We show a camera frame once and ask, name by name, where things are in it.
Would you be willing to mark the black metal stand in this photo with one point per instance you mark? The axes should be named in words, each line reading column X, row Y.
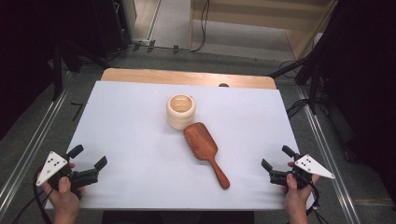
column 57, row 71
column 313, row 81

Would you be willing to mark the person's left hand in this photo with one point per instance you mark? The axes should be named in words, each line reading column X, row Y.
column 65, row 202

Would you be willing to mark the black cabinet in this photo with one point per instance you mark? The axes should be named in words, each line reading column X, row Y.
column 109, row 25

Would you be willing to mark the metal floor rail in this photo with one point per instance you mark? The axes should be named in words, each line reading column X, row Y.
column 34, row 140
column 327, row 155

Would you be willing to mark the white board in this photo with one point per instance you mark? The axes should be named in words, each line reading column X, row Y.
column 124, row 140

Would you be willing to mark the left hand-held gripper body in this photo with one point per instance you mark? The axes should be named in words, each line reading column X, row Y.
column 51, row 165

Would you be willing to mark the small dark round object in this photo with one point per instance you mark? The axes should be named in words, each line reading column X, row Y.
column 223, row 85

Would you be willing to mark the brown wooden hairbrush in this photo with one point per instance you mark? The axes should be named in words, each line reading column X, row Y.
column 200, row 143

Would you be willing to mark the person's right hand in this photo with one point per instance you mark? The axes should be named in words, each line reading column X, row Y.
column 295, row 200

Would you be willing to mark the light wooden table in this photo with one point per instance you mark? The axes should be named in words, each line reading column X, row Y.
column 186, row 77

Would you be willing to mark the light wooden shelf unit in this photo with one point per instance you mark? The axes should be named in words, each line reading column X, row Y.
column 243, row 15

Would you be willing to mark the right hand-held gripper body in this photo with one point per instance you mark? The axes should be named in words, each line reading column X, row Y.
column 311, row 166

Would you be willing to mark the cream ribbed cup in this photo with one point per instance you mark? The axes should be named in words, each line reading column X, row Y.
column 180, row 119

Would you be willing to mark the person's dark clothing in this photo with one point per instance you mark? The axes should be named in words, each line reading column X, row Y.
column 177, row 217

